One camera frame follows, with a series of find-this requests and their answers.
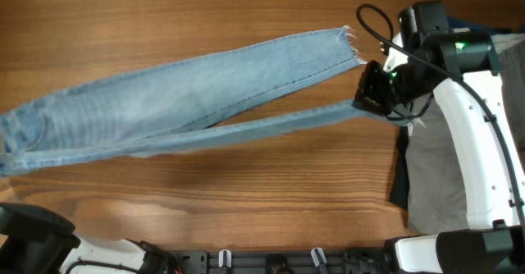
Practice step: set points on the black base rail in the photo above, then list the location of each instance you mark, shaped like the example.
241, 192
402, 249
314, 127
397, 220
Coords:
349, 261

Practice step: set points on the dark blue folded garment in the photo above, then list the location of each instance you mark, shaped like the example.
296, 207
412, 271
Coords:
456, 23

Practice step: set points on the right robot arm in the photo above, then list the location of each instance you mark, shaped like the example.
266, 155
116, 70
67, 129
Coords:
459, 70

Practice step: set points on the light blue denim jeans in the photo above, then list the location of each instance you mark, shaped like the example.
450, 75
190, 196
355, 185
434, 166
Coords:
178, 106

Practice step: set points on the left grey rail clip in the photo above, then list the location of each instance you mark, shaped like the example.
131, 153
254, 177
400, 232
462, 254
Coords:
225, 259

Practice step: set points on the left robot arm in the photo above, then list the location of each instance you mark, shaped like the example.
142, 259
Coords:
40, 241

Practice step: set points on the grey rail clip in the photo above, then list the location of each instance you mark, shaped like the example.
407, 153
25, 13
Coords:
225, 259
318, 257

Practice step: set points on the grey folded shorts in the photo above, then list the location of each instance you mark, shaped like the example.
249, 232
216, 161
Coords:
436, 199

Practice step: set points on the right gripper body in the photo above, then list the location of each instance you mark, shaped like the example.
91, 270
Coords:
385, 90

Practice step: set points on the right grey rail clip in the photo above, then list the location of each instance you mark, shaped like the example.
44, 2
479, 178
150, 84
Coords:
318, 257

